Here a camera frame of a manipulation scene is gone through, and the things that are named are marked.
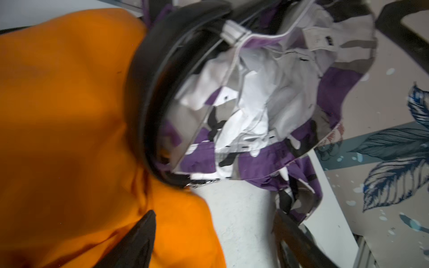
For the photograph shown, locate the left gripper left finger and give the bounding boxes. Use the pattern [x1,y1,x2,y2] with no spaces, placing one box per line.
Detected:
[95,210,156,268]

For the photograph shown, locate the black belt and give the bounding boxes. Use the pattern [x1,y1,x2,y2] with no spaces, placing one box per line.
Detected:
[125,1,293,189]

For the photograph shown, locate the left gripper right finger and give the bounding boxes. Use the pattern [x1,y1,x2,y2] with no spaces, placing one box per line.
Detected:
[273,210,337,268]

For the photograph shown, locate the purple camouflage trousers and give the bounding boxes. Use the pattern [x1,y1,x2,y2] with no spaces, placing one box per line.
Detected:
[144,1,377,224]

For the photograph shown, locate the orange trousers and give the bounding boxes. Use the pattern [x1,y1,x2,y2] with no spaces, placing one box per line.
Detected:
[1,8,226,268]

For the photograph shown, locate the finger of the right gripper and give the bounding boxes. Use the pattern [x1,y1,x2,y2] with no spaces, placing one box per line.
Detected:
[375,0,429,73]

